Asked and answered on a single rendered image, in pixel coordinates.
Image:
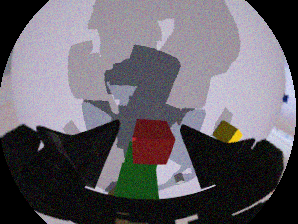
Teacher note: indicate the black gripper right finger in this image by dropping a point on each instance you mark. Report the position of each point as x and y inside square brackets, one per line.
[210, 156]

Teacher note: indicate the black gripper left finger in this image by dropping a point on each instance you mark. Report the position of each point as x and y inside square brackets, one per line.
[86, 151]

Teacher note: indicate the small blue block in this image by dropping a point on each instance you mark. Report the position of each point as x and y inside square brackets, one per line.
[285, 98]

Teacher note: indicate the red block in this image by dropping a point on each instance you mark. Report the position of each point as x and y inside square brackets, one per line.
[152, 142]

